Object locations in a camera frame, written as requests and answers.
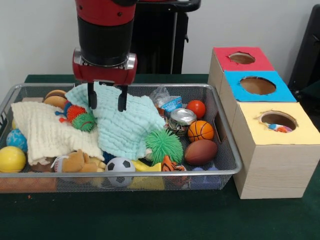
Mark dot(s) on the mint green muslin cloth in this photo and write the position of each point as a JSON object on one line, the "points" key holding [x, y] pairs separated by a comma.
{"points": [[120, 125]]}

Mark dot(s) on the black upright panel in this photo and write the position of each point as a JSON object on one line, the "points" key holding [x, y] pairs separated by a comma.
{"points": [[307, 50]]}

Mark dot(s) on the red rubber ball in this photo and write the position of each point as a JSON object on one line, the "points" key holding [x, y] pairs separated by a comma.
{"points": [[196, 109]]}

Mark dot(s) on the small orange basketball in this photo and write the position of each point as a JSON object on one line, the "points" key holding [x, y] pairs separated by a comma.
{"points": [[201, 131]]}

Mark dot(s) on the cream muslin cloth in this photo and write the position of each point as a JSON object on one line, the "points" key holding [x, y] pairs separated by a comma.
{"points": [[42, 130]]}

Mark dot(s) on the wooden box with three holes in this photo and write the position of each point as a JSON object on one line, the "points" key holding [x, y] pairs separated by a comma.
{"points": [[275, 170]]}

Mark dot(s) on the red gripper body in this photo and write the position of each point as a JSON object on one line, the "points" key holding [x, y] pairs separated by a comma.
{"points": [[105, 75]]}

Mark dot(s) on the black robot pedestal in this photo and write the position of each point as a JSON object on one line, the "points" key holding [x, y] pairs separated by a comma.
{"points": [[162, 37]]}

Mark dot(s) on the green spiky rubber ball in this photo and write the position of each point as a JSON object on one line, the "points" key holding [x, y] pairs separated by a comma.
{"points": [[163, 146]]}

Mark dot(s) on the silver tin can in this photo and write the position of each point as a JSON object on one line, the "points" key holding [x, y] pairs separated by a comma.
{"points": [[181, 122]]}

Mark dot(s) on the black and white soccer ball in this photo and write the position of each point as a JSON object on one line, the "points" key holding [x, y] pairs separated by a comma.
{"points": [[120, 165]]}

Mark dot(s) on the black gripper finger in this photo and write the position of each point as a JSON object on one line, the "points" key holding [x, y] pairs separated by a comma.
{"points": [[122, 98], [92, 96]]}

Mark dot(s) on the yellow plastic ball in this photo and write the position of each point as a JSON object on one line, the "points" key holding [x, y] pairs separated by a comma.
{"points": [[11, 158]]}

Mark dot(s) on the small brown football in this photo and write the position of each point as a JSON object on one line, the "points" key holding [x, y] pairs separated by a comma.
{"points": [[201, 152]]}

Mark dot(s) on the multicolour spiky caterpillar toy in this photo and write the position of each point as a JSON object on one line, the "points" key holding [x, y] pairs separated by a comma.
{"points": [[83, 122]]}

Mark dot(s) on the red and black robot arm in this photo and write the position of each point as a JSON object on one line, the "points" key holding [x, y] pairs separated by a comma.
{"points": [[105, 37]]}

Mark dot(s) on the dark green tablecloth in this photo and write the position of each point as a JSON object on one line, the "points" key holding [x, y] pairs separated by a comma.
{"points": [[150, 217], [312, 88]]}

